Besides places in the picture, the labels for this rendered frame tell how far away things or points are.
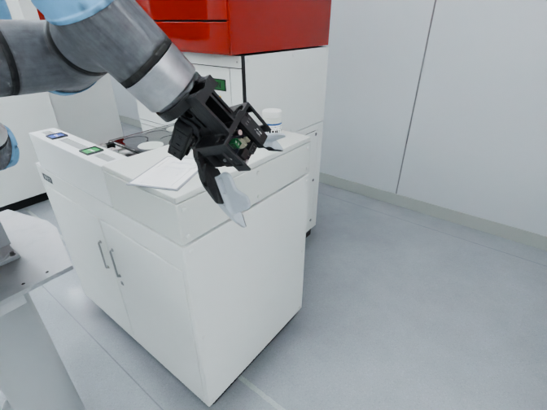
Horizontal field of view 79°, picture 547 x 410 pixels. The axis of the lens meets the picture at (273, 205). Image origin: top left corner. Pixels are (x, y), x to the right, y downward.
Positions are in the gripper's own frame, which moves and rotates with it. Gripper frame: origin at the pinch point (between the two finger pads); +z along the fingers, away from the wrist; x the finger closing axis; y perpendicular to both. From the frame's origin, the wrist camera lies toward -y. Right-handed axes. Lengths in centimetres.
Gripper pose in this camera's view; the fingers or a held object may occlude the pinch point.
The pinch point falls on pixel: (261, 187)
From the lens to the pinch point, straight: 54.0
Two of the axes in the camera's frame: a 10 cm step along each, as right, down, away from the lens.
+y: 7.2, 0.3, -6.9
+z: 5.7, 5.4, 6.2
